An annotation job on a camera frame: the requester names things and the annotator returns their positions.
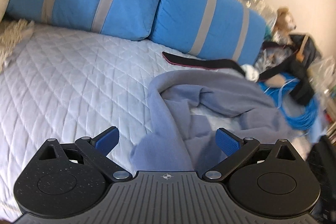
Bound lace-trimmed grey cloth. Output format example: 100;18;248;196
0;19;35;67

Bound blue cable coil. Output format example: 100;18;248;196
259;73;319;132

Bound blue-grey fleece pants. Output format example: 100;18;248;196
130;70;297;172

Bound tan leather tag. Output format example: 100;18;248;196
296;35;309;61

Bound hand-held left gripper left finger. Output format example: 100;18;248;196
39;126;133;183

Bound tan teddy bear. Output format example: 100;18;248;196
273;7;298;44

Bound white sock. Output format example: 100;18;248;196
241;64;259;82

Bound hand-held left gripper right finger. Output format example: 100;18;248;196
202;128;297;183

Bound grey quilted bedspread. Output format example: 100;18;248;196
0;23;326;216

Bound black pink-trimmed band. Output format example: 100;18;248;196
162;51;247;75

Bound black jacket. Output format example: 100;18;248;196
262;34;323;106

